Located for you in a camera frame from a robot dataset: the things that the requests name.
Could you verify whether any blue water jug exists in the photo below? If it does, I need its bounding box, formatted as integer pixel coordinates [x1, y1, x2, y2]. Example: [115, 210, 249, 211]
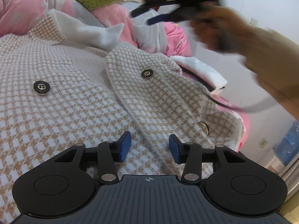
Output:
[272, 121, 299, 166]

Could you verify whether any person's right hand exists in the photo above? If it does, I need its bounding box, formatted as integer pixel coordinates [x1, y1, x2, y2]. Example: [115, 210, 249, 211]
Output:
[190, 4, 255, 57]

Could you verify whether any person's right forearm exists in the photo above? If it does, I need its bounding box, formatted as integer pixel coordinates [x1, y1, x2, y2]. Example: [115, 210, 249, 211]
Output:
[243, 26, 299, 120]

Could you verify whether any bright pink pillow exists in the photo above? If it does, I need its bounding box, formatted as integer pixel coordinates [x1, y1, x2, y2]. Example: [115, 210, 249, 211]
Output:
[164, 23, 192, 57]

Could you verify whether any pink grey floral quilt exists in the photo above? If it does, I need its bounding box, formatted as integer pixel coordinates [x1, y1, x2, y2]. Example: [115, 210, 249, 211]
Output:
[0, 0, 169, 56]

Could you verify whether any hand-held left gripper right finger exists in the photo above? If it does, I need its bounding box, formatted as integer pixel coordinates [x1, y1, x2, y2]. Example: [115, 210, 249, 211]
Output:
[169, 134, 246, 184]

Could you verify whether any black cable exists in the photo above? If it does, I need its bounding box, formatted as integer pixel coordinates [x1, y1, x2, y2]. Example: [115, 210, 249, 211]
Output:
[180, 68, 281, 114]

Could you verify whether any beige white houndstooth coat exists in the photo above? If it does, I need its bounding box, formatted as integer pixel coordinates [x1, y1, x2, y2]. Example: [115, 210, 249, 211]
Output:
[0, 14, 243, 224]

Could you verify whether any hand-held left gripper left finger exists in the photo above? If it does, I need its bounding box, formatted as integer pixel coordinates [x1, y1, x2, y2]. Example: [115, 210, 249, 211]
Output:
[55, 131, 132, 183]

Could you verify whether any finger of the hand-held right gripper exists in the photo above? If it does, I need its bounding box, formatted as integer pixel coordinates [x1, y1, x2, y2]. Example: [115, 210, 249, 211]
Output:
[145, 13, 179, 27]
[130, 3, 165, 18]

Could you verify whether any white folded garment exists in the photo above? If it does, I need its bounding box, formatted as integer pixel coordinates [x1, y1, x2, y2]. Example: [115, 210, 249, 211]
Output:
[169, 56, 228, 91]

